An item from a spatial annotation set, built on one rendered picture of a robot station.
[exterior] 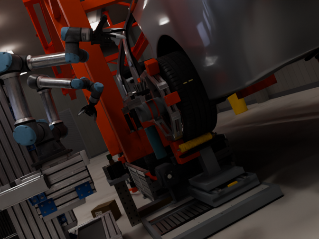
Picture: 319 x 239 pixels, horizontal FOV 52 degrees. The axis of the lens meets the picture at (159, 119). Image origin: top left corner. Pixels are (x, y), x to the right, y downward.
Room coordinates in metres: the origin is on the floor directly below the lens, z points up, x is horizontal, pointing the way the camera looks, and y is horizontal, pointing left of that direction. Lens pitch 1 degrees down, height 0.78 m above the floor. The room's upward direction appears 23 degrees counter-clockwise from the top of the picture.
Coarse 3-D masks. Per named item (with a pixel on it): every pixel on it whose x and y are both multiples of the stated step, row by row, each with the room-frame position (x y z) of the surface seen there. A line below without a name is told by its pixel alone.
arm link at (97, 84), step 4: (96, 84) 2.44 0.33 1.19; (100, 84) 2.46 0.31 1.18; (92, 88) 2.45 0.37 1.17; (96, 88) 2.43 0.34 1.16; (100, 88) 2.43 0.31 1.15; (92, 92) 2.46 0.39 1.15; (96, 92) 2.45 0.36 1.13; (100, 92) 2.46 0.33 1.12; (92, 96) 2.47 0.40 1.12; (96, 96) 2.47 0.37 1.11; (100, 96) 2.50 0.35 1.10
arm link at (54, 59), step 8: (24, 56) 1.93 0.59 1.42; (32, 56) 1.94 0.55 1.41; (40, 56) 1.92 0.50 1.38; (48, 56) 1.91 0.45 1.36; (56, 56) 1.90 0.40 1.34; (64, 56) 1.89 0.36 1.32; (88, 56) 1.94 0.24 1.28; (24, 64) 1.91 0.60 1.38; (32, 64) 1.92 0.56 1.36; (40, 64) 1.92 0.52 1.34; (48, 64) 1.92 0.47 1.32; (56, 64) 1.92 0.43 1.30; (24, 72) 1.95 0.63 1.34
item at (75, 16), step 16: (64, 0) 2.70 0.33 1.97; (64, 16) 2.82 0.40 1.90; (80, 16) 2.71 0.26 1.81; (96, 48) 2.72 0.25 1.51; (96, 64) 2.71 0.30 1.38; (96, 80) 2.69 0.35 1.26; (112, 80) 2.72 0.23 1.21; (112, 96) 2.71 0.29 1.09; (112, 112) 2.70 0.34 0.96; (128, 128) 2.71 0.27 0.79; (128, 144) 2.70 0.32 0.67; (128, 160) 2.70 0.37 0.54
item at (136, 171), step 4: (128, 164) 3.95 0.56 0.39; (128, 168) 3.79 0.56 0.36; (132, 168) 3.44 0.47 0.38; (136, 168) 3.23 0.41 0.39; (140, 168) 3.11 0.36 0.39; (132, 172) 3.58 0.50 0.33; (136, 172) 3.19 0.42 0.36; (140, 172) 2.97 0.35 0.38; (132, 176) 3.77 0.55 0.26; (136, 176) 3.40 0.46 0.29; (140, 176) 3.08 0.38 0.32; (144, 176) 2.81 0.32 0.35; (148, 176) 2.81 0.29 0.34; (140, 180) 3.19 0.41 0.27; (144, 180) 2.93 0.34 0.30; (148, 180) 2.81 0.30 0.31; (148, 184) 2.80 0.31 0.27
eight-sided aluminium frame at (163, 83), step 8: (144, 72) 2.29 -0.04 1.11; (152, 80) 2.19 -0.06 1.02; (160, 80) 2.17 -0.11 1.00; (160, 88) 2.12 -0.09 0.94; (168, 88) 2.13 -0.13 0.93; (144, 96) 2.60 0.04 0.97; (168, 112) 2.15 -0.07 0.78; (176, 112) 2.13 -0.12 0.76; (160, 120) 2.60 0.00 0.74; (176, 120) 2.20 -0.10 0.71; (160, 128) 2.54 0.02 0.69; (168, 128) 2.53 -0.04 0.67; (168, 136) 2.41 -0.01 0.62; (176, 136) 2.25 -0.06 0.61
